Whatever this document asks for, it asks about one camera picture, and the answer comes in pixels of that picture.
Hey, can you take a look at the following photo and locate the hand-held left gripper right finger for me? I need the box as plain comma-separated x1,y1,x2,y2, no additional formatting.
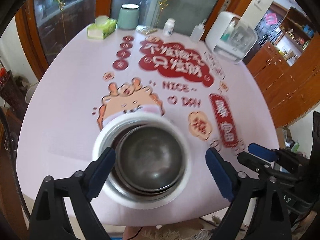
205,147,293,240

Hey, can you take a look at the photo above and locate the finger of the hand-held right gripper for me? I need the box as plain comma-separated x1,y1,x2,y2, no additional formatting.
237,152,273,174
248,142,278,163

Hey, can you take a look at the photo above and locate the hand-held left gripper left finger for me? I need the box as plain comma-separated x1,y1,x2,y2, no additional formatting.
28,147,117,240

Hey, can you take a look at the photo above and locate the white plate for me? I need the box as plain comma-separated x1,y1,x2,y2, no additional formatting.
92,114,193,203

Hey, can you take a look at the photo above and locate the large steel bowl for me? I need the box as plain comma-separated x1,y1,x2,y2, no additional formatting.
110,121,188,196

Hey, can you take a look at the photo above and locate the small steel bowl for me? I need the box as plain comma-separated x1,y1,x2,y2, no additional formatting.
117,127,187,189

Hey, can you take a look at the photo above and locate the cardboard box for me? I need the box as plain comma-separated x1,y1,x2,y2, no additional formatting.
275,126,293,150

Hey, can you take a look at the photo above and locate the wooden side table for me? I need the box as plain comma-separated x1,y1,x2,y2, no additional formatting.
0,107,30,230

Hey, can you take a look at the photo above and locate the white pot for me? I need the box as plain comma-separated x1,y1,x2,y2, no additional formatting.
26,81,40,103

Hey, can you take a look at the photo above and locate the white bottle with teal base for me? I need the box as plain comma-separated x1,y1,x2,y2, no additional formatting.
220,21,237,42

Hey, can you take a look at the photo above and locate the red lidded dark jar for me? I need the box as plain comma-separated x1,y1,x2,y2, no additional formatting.
0,66,28,113

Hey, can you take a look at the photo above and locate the dark entry door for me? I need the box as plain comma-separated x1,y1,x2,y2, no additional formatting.
255,2,288,47

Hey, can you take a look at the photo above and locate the white countertop sterilizer cabinet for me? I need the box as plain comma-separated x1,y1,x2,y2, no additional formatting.
205,11,258,65

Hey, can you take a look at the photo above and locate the pink paper door decoration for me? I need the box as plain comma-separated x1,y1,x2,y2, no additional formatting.
265,12,278,25

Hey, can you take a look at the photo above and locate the clear squeeze bottle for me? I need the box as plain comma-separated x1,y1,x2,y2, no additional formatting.
191,20,207,42

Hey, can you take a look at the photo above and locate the green tissue box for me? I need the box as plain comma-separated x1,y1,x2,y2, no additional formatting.
87,16,117,40

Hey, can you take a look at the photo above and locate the silver blister pack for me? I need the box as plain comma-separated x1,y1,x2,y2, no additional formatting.
136,26,158,35

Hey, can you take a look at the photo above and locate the white pill bottle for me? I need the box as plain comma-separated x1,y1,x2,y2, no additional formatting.
163,18,175,36

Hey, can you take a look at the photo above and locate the mint green canister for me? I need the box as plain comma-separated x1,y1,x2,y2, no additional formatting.
117,4,140,30

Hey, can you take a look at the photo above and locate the glass door with gold ornament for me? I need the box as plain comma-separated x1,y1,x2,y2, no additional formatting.
15,0,115,65
110,0,230,34

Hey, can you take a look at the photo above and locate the wooden wall cabinet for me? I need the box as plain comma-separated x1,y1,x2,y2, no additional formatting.
246,4,320,128

